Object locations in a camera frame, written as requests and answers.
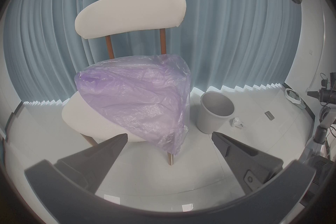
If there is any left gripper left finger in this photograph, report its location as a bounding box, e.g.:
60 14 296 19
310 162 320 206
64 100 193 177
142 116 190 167
56 133 128 194

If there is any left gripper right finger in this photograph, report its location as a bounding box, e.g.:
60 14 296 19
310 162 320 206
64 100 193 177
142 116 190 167
212 132 284 196

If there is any white paper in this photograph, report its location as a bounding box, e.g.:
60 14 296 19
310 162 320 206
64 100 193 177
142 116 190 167
230 117 244 128

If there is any purple plastic bag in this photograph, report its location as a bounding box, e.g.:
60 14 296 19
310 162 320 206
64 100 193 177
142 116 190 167
74 54 191 155

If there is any white trash bin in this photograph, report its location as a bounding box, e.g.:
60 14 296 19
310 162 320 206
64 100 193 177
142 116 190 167
195 91 235 135

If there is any white oval object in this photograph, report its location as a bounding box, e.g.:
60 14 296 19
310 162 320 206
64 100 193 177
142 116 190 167
285 88 305 110

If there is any pale blue curtain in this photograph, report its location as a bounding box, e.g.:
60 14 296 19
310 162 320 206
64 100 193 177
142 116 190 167
3 0 302 106

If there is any white cushioned wooden chair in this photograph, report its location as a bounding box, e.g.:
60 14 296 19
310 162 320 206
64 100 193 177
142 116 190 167
62 0 191 166

